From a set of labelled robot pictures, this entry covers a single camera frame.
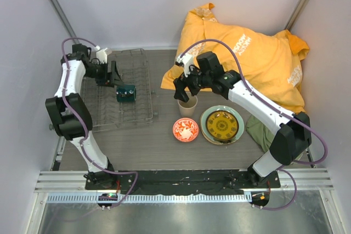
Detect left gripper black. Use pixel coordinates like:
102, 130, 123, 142
84, 61, 124, 88

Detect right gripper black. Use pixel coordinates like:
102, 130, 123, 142
173, 62, 211, 103

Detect dark green mug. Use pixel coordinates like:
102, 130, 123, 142
116, 84, 136, 102

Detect beige tall cup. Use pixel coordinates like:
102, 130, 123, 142
177, 96, 198, 117

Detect white orange patterned bowl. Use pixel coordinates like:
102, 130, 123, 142
172, 118, 199, 142

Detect yellow patterned plate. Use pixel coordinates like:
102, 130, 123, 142
205, 110, 239, 142

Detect light green flower plate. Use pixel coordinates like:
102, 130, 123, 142
200, 105, 245, 145

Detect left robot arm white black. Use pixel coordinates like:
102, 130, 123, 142
45, 44, 124, 190

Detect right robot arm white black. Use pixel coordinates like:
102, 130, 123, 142
173, 52, 312, 187

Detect yellow Mickey Mouse shirt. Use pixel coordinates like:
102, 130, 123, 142
176, 3, 310, 113

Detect olive green cloth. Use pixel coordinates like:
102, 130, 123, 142
245, 115, 275, 152

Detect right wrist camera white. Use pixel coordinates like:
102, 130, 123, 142
175, 53, 194, 77

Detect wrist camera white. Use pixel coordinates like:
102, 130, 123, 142
94, 45, 112, 64
175, 53, 194, 77

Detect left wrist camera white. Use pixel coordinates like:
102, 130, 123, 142
94, 45, 112, 64

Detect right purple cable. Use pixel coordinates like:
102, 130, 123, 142
180, 39, 329, 210

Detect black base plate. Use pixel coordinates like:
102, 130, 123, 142
84, 169, 281, 196

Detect slotted cable duct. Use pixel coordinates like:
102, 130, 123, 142
47, 192, 252, 204

